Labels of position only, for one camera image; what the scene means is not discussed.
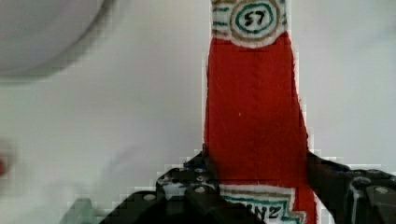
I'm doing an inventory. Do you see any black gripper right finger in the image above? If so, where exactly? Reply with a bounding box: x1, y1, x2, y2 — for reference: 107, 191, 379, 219
307, 152, 396, 224

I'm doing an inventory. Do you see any lilac round plate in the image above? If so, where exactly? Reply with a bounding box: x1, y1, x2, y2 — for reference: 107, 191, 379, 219
0, 0, 114, 76

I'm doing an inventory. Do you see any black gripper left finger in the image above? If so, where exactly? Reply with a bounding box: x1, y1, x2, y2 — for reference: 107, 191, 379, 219
155, 148, 222, 203

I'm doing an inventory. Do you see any red plush ketchup bottle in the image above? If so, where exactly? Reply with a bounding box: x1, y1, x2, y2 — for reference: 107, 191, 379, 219
204, 0, 318, 224

